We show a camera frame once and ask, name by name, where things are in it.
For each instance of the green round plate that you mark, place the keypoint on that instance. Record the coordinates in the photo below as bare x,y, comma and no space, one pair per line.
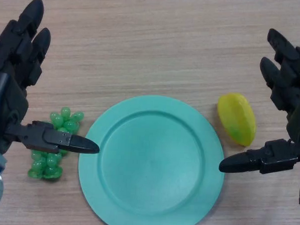
150,167

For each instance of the yellow starfruit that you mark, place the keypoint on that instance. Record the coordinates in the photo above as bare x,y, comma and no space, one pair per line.
237,118

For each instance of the green grape bunch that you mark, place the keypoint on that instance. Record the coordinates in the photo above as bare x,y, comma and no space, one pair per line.
48,166

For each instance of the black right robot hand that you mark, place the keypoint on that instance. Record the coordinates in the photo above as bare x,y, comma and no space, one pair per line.
290,83

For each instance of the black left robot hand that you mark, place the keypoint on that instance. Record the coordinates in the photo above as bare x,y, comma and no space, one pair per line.
11,96

